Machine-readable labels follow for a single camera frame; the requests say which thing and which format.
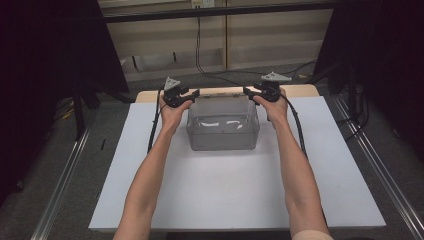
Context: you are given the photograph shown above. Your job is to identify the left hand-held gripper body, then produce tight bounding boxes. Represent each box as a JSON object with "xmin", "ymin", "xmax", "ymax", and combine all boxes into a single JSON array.
[{"xmin": 162, "ymin": 76, "xmax": 188, "ymax": 109}]

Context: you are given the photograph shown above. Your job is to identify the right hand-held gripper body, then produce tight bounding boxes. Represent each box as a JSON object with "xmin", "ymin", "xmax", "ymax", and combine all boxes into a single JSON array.
[{"xmin": 253, "ymin": 71, "xmax": 293, "ymax": 103}]

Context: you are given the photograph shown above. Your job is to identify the transparent grey box lid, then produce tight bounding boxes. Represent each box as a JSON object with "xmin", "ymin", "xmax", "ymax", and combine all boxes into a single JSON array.
[{"xmin": 194, "ymin": 91, "xmax": 255, "ymax": 118}]

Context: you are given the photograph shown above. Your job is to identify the transparent grey storage box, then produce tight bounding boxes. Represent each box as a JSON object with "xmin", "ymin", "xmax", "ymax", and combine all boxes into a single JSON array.
[{"xmin": 185, "ymin": 95, "xmax": 261, "ymax": 152}]

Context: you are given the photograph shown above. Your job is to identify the person's right hand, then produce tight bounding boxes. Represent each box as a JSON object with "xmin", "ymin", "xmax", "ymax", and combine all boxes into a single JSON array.
[{"xmin": 253, "ymin": 87, "xmax": 290, "ymax": 131}]

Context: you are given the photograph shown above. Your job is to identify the person's left hand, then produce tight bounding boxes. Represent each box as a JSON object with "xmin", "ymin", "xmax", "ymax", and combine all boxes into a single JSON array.
[{"xmin": 158, "ymin": 94, "xmax": 194, "ymax": 135}]

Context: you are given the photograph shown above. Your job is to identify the long beige desk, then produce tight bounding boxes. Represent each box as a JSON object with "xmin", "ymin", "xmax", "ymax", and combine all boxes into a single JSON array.
[{"xmin": 99, "ymin": 0, "xmax": 335, "ymax": 83}]

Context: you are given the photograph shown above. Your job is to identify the black curtain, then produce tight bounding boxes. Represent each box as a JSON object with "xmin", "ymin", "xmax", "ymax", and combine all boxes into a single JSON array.
[
  {"xmin": 313, "ymin": 0, "xmax": 424, "ymax": 163},
  {"xmin": 0, "ymin": 0, "xmax": 130, "ymax": 204}
]

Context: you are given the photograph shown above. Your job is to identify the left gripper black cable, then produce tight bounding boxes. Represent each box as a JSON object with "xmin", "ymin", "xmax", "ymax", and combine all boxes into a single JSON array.
[{"xmin": 147, "ymin": 87, "xmax": 166, "ymax": 155}]

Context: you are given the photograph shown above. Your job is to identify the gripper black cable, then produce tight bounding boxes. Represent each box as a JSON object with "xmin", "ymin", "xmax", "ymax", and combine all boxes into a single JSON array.
[
  {"xmin": 147, "ymin": 87, "xmax": 166, "ymax": 155},
  {"xmin": 279, "ymin": 93, "xmax": 310, "ymax": 160}
]

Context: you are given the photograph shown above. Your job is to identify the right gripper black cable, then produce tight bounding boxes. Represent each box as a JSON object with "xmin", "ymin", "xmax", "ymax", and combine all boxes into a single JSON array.
[{"xmin": 279, "ymin": 93, "xmax": 310, "ymax": 160}]

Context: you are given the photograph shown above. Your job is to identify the black power cable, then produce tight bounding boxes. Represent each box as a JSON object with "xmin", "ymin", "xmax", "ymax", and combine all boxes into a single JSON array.
[{"xmin": 194, "ymin": 7, "xmax": 318, "ymax": 87}]

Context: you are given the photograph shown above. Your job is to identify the white wall socket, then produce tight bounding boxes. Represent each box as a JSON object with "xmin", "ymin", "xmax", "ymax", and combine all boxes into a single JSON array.
[{"xmin": 191, "ymin": 0, "xmax": 216, "ymax": 10}]

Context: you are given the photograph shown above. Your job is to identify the black floor cables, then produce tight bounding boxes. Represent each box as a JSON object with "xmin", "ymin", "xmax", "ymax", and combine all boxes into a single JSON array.
[{"xmin": 335, "ymin": 83, "xmax": 372, "ymax": 143}]

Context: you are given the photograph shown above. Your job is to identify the aluminium floor rail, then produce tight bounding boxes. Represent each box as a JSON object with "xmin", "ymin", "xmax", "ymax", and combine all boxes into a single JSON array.
[
  {"xmin": 30, "ymin": 103, "xmax": 98, "ymax": 240},
  {"xmin": 332, "ymin": 95, "xmax": 424, "ymax": 240}
]

